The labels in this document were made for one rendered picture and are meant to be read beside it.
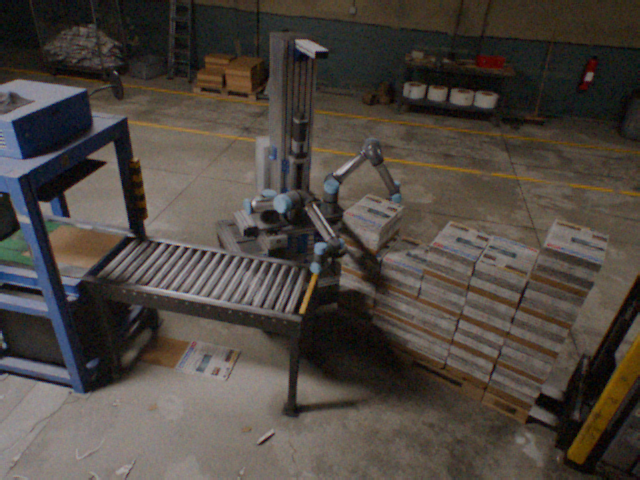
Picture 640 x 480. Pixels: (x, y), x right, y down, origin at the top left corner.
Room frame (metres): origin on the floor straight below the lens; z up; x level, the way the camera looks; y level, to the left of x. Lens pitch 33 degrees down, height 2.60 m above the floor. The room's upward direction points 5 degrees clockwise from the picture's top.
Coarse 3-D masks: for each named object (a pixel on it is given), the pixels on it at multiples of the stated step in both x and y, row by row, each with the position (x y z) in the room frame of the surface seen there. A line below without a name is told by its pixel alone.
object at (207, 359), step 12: (192, 348) 2.42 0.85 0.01; (204, 348) 2.43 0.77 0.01; (216, 348) 2.44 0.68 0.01; (228, 348) 2.45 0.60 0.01; (192, 360) 2.31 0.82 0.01; (204, 360) 2.32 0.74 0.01; (216, 360) 2.33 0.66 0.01; (228, 360) 2.34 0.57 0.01; (204, 372) 2.21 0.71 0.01; (216, 372) 2.22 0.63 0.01; (228, 372) 2.23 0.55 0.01
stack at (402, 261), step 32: (352, 256) 2.69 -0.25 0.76; (384, 256) 2.64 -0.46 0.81; (416, 256) 2.65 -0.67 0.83; (352, 288) 2.67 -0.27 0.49; (384, 288) 2.56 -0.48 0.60; (416, 288) 2.45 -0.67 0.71; (448, 288) 2.36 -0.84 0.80; (352, 320) 2.66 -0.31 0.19; (384, 320) 2.54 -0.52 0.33; (416, 320) 2.43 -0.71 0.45; (448, 320) 2.33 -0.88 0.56; (480, 320) 2.24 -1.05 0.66; (512, 320) 2.20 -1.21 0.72; (384, 352) 2.53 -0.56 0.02; (448, 352) 2.31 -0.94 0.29; (448, 384) 2.27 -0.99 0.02
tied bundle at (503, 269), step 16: (496, 240) 2.56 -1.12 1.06; (480, 256) 2.36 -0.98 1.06; (496, 256) 2.37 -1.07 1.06; (512, 256) 2.39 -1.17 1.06; (528, 256) 2.40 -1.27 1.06; (480, 272) 2.29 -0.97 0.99; (496, 272) 2.24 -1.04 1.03; (512, 272) 2.22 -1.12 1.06; (528, 272) 2.23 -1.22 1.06; (480, 288) 2.27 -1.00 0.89; (496, 288) 2.23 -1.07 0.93; (512, 288) 2.19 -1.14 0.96
